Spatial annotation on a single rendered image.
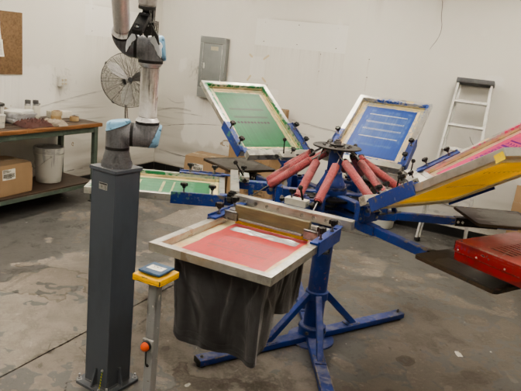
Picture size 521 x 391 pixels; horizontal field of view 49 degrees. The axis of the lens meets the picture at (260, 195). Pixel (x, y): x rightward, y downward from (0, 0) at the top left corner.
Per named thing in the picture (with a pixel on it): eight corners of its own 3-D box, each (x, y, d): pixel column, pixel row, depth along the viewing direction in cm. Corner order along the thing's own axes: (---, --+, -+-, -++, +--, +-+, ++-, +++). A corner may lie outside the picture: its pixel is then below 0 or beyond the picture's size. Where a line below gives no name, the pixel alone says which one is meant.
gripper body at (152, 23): (158, 36, 239) (160, 5, 234) (151, 39, 231) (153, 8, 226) (141, 32, 240) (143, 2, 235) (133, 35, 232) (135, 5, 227)
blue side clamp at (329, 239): (318, 257, 262) (320, 242, 260) (308, 254, 264) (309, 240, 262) (339, 240, 288) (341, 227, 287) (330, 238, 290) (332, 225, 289)
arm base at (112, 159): (94, 164, 280) (94, 144, 278) (117, 161, 292) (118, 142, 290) (115, 171, 272) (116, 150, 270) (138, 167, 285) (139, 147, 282)
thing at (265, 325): (256, 367, 243) (267, 275, 232) (249, 365, 244) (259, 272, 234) (298, 326, 283) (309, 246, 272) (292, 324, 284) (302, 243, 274)
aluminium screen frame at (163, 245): (270, 287, 220) (271, 278, 219) (148, 250, 244) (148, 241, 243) (338, 237, 289) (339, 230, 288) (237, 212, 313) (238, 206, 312)
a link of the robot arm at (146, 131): (131, 143, 287) (136, 31, 271) (161, 146, 289) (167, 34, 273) (129, 149, 275) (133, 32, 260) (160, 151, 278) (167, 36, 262)
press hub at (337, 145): (327, 360, 357) (359, 147, 324) (271, 340, 373) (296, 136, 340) (347, 336, 391) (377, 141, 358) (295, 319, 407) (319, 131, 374)
